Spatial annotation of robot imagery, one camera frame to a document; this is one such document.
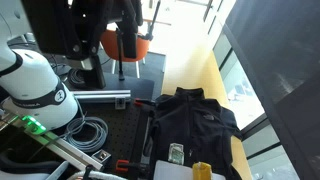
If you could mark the yellow tape-wrapped block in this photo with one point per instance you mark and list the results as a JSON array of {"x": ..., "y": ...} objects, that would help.
[{"x": 201, "y": 170}]

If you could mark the black fabric bag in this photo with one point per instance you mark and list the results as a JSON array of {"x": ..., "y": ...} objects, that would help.
[{"x": 193, "y": 126}]

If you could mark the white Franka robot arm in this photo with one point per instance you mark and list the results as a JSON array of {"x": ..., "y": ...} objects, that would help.
[{"x": 30, "y": 76}]

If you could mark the white paper sheet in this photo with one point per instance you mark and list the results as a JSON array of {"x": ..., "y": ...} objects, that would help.
[{"x": 171, "y": 171}]

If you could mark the silver zipper slider with pull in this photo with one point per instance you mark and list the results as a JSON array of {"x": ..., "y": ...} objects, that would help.
[{"x": 190, "y": 153}]

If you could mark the orange chair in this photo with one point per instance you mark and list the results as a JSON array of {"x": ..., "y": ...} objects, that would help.
[{"x": 111, "y": 45}]

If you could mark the dark grey screen panel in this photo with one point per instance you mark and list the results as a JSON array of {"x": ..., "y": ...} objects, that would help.
[{"x": 283, "y": 53}]

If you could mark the one dollar bill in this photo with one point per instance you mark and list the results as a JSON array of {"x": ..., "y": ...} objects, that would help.
[{"x": 176, "y": 153}]

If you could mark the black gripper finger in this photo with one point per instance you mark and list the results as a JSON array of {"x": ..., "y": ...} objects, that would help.
[
  {"x": 130, "y": 45},
  {"x": 95, "y": 73}
]

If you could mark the long aluminium profile rail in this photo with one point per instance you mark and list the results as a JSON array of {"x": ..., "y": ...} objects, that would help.
[{"x": 66, "y": 150}]

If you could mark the black tripod stand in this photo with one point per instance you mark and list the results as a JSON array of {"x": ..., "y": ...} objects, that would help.
[{"x": 120, "y": 63}]

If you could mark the silver rail bracket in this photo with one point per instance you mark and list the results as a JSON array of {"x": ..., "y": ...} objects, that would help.
[{"x": 120, "y": 103}]

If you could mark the black window frame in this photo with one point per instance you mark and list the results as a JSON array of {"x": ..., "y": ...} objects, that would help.
[{"x": 253, "y": 130}]

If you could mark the short aluminium profile rail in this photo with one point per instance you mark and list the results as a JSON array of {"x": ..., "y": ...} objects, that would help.
[{"x": 100, "y": 95}]

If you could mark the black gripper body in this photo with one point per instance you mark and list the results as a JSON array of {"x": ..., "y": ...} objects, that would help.
[{"x": 60, "y": 23}]

